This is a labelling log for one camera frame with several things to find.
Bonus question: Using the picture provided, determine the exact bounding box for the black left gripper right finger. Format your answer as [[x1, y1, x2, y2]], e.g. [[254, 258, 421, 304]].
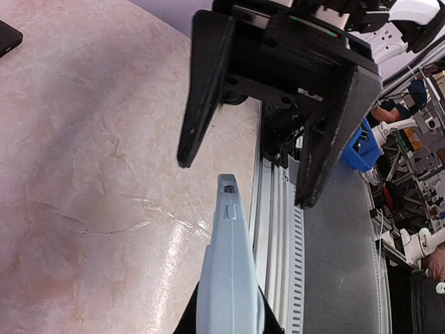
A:
[[261, 294, 285, 334]]

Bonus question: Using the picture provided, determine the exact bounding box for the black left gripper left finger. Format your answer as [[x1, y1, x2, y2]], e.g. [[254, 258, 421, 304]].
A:
[[173, 288, 198, 334]]

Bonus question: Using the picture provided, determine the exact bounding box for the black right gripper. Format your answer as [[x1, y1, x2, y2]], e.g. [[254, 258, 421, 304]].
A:
[[177, 1, 382, 209]]

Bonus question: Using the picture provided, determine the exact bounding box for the light blue phone case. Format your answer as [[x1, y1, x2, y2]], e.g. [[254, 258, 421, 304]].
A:
[[196, 174, 265, 333]]

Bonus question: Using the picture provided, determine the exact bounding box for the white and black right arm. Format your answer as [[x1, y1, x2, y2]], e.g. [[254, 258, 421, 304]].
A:
[[177, 1, 444, 208]]

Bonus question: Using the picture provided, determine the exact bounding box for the blue plastic bin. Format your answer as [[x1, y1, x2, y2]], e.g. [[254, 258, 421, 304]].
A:
[[341, 118, 382, 173]]

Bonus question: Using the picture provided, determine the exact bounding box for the front aluminium rail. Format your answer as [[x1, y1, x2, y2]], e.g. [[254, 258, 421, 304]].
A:
[[248, 100, 387, 334]]

